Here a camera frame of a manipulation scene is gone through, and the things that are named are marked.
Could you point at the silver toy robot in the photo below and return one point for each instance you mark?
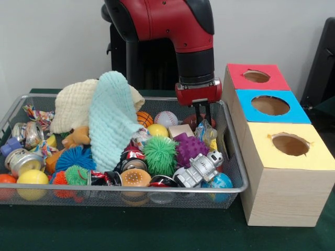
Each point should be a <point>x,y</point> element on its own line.
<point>200,166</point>

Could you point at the green spiky rubber ball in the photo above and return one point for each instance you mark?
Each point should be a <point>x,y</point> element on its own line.
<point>161,155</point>

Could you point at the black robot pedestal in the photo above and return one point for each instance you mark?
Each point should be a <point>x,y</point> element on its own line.
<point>136,65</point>

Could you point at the small white baseball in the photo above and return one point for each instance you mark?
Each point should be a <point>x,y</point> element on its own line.
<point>166,118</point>

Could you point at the cream waffle cloth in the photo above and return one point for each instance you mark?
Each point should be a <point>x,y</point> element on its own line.
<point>70,104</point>

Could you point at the smooth yellow ball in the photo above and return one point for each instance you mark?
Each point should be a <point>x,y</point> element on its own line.
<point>32,177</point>

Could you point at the clear blue wrapper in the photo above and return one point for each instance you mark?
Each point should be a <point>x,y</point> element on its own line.
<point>206,133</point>

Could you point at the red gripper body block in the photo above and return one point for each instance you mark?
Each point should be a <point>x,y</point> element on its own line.
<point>199,92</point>

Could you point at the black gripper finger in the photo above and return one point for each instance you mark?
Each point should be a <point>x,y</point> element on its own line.
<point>208,112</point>
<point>197,115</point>

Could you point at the blue spiky rubber ball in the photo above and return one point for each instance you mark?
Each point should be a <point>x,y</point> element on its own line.
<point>74,158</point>

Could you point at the blue globe ball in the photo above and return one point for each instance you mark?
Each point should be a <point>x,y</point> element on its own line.
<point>218,184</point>

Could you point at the small brown football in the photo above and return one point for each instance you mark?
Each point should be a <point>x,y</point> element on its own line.
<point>189,120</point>

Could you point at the black office chair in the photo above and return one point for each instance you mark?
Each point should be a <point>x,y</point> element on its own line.
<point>324,65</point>

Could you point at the purple spiky ball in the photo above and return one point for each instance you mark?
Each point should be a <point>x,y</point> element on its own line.
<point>191,151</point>

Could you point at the plain wooden cube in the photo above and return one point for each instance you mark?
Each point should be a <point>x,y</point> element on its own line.
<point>180,130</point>

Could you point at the small orange basketball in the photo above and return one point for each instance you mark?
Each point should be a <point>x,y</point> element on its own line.
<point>145,119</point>

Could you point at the mint green waffle cloth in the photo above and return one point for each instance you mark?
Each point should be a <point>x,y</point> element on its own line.
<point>112,117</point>

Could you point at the dark green table cloth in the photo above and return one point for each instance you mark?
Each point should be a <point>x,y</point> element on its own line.
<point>157,230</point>

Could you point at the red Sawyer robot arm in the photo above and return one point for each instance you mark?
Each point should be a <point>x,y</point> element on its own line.
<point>178,26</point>

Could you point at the wooden box three holes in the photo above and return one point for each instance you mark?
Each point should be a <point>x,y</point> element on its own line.
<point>282,198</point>

